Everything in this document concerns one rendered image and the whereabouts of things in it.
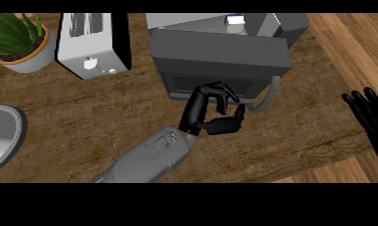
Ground grey pot with orange rim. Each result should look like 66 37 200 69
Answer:
0 23 59 74

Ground grey curved door handle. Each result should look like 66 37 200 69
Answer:
246 75 283 115

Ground green leafy plant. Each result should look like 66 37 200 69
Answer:
0 12 45 58

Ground grey round basin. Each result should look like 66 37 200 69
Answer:
0 104 29 168

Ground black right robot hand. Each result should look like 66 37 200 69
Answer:
341 86 378 157

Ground white toaster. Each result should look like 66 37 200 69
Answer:
54 12 134 81

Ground white milk carton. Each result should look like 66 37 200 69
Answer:
224 14 246 35

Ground grey microwave body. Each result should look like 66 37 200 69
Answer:
144 12 311 50

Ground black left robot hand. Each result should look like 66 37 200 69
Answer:
177 81 248 137

